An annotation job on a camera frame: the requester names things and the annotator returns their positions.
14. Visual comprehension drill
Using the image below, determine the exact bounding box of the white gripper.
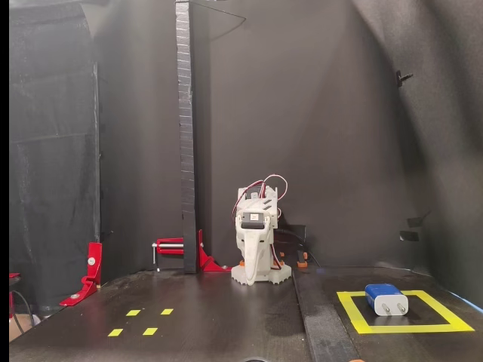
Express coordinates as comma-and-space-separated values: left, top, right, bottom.
234, 209, 273, 287

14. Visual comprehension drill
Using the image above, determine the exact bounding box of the blue white charger plug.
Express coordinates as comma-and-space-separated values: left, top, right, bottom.
364, 283, 410, 317

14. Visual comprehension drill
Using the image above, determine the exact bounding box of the red bar clamp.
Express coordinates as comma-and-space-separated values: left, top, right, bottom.
152, 237, 185, 272

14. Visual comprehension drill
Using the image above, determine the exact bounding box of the yellow tape square outline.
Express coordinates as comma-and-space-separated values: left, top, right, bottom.
336, 290, 475, 336

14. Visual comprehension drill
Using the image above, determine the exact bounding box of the black mesh fabric curtain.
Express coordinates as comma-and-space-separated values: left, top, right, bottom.
9, 0, 101, 314

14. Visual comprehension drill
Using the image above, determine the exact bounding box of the red clamp piece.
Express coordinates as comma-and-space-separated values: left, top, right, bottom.
9, 272, 20, 320

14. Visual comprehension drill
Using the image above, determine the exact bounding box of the red white base servo cable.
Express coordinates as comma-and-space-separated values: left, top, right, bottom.
271, 244, 285, 271

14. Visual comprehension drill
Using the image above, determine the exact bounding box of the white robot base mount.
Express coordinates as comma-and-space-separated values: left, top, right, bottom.
230, 259, 292, 287

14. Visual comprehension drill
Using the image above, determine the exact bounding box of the red corner bracket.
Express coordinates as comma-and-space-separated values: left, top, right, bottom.
198, 229, 233, 272
59, 241, 103, 307

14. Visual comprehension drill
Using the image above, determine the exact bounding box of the black power cable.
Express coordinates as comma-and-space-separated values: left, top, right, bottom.
277, 228, 322, 269

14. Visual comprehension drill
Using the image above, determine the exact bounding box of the red white arm servo cable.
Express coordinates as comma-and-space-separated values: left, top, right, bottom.
231, 173, 290, 227

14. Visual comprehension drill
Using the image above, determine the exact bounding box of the black flat rail strip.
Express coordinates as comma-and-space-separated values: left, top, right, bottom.
292, 269, 361, 362

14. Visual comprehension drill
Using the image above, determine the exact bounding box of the black vertical post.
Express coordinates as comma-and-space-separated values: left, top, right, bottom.
175, 0, 199, 275

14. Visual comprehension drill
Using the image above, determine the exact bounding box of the grey vertical frame pole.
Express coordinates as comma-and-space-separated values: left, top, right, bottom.
92, 62, 102, 242

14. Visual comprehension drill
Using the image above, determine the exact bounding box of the black loose cable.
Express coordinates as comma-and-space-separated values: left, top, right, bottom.
10, 289, 35, 331

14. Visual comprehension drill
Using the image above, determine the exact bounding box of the thin black wire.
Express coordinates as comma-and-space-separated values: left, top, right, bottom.
190, 1, 247, 41

